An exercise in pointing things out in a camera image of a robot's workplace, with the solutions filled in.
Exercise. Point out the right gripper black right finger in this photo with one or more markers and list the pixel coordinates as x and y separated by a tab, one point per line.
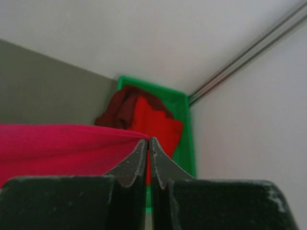
183	202

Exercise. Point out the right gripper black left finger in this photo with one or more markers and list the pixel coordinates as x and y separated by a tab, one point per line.
113	201

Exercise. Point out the crimson red t-shirt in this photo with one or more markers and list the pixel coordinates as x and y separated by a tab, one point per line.
47	150

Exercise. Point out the bright red t-shirt in bin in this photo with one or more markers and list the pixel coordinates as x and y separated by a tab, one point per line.
155	123

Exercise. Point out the dark maroon t-shirt in bin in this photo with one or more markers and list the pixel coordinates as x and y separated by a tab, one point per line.
120	110

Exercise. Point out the green plastic bin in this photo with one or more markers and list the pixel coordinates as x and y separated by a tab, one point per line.
178	104

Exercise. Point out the right aluminium corner post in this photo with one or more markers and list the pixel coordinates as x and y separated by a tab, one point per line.
292	19

